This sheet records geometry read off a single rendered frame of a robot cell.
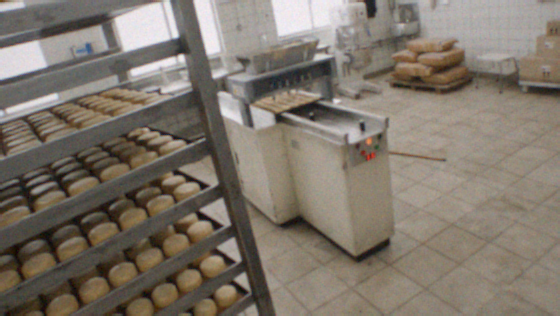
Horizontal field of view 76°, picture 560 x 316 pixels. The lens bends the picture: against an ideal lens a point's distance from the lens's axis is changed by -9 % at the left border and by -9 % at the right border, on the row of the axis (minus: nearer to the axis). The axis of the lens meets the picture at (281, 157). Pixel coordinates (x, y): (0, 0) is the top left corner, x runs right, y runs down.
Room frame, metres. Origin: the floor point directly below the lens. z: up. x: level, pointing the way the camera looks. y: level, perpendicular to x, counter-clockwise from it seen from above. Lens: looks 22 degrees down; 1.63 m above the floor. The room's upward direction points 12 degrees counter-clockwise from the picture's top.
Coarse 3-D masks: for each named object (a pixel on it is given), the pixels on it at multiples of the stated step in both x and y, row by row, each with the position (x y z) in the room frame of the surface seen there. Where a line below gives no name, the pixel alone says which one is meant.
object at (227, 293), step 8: (224, 288) 0.69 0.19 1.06; (232, 288) 0.68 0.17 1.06; (208, 296) 0.69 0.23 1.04; (216, 296) 0.67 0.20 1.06; (224, 296) 0.66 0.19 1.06; (232, 296) 0.66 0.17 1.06; (240, 296) 0.67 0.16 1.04; (200, 304) 0.65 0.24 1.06; (208, 304) 0.64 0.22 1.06; (216, 304) 0.66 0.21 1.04; (224, 304) 0.65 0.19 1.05; (232, 304) 0.65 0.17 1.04; (184, 312) 0.65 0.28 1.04; (192, 312) 0.65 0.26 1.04; (200, 312) 0.62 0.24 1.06; (208, 312) 0.62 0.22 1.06; (216, 312) 0.64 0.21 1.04
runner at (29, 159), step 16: (176, 96) 0.63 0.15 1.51; (192, 96) 0.65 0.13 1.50; (128, 112) 0.58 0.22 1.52; (144, 112) 0.60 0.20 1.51; (160, 112) 0.61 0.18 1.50; (176, 112) 0.63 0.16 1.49; (96, 128) 0.55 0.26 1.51; (112, 128) 0.56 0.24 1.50; (128, 128) 0.58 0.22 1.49; (48, 144) 0.51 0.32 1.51; (64, 144) 0.52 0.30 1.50; (80, 144) 0.53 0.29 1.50; (96, 144) 0.55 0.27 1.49; (0, 160) 0.47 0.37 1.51; (16, 160) 0.48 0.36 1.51; (32, 160) 0.49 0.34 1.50; (48, 160) 0.50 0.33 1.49; (0, 176) 0.47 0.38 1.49; (16, 176) 0.48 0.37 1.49
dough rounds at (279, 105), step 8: (288, 96) 2.91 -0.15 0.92; (296, 96) 2.84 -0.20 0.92; (304, 96) 2.82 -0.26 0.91; (312, 96) 2.74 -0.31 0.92; (256, 104) 2.87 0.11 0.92; (264, 104) 2.79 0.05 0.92; (272, 104) 2.75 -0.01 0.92; (280, 104) 2.70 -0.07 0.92; (288, 104) 2.66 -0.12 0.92; (296, 104) 2.62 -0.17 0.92; (272, 112) 2.61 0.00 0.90
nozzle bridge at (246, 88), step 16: (304, 64) 2.66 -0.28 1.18; (320, 64) 2.81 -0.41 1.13; (240, 80) 2.54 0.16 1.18; (256, 80) 2.51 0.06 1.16; (272, 80) 2.64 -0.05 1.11; (304, 80) 2.74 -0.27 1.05; (320, 80) 2.74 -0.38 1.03; (240, 96) 2.60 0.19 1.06; (256, 96) 2.56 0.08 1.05; (272, 96) 2.58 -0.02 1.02; (240, 112) 2.67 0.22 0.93
